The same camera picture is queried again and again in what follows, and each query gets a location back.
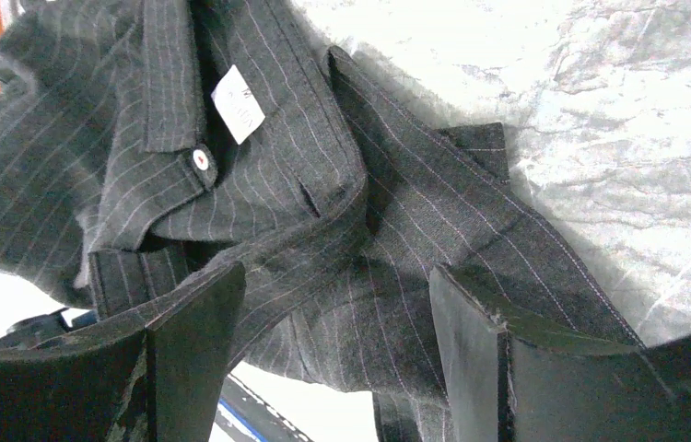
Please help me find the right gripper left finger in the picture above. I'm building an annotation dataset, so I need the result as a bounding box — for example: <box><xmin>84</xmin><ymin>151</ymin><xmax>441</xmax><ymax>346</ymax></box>
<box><xmin>0</xmin><ymin>262</ymin><xmax>245</xmax><ymax>441</ymax></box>

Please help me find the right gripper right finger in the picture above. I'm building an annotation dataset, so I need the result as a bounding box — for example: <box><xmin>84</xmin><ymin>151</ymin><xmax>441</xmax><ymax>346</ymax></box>
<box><xmin>429</xmin><ymin>266</ymin><xmax>691</xmax><ymax>441</ymax></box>

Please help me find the black pinstriped shirt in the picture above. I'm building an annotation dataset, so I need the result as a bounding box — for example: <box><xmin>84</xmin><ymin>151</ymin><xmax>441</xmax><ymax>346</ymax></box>
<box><xmin>0</xmin><ymin>1</ymin><xmax>639</xmax><ymax>441</ymax></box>

